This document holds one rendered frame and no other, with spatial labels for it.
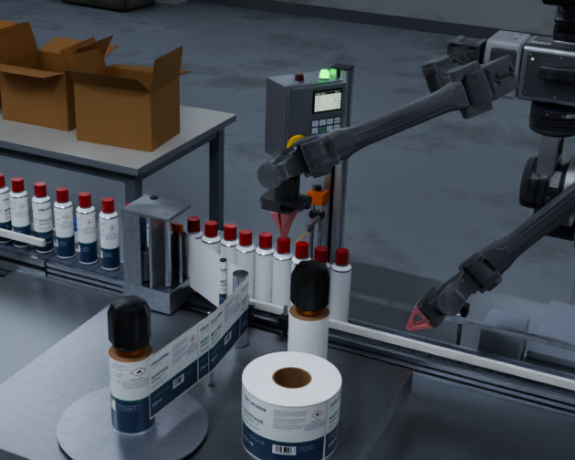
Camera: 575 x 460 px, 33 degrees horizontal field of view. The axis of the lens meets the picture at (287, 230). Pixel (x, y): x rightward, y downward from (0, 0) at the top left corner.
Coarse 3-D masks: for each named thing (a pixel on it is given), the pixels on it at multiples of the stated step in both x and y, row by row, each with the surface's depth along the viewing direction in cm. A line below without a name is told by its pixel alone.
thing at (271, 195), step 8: (280, 184) 210; (288, 184) 210; (296, 184) 211; (272, 192) 216; (280, 192) 211; (288, 192) 210; (296, 192) 211; (264, 200) 213; (272, 200) 212; (280, 200) 211; (288, 200) 211; (296, 200) 212; (304, 200) 213; (296, 208) 211; (304, 208) 211
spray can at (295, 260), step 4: (296, 244) 239; (300, 244) 239; (304, 244) 239; (296, 248) 239; (300, 248) 238; (304, 248) 238; (296, 252) 239; (300, 252) 238; (304, 252) 238; (296, 256) 239; (300, 256) 239; (304, 256) 239; (308, 256) 241; (292, 260) 240; (296, 260) 239; (300, 260) 239; (292, 264) 240; (296, 264) 239; (292, 268) 240; (292, 304) 244
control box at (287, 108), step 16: (272, 80) 230; (288, 80) 229; (320, 80) 230; (336, 80) 231; (272, 96) 231; (288, 96) 225; (304, 96) 227; (272, 112) 232; (288, 112) 227; (304, 112) 229; (336, 112) 234; (272, 128) 234; (288, 128) 229; (304, 128) 231; (272, 144) 235; (288, 144) 230
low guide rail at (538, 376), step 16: (256, 304) 246; (272, 304) 245; (336, 320) 239; (368, 336) 236; (384, 336) 234; (400, 336) 233; (432, 352) 230; (448, 352) 228; (464, 352) 227; (496, 368) 224; (512, 368) 222; (560, 384) 218
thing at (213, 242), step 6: (210, 222) 249; (216, 222) 249; (204, 228) 249; (210, 228) 248; (216, 228) 249; (204, 234) 249; (210, 234) 248; (216, 234) 249; (204, 240) 249; (210, 240) 248; (216, 240) 249; (210, 246) 249; (216, 246) 249; (216, 252) 250
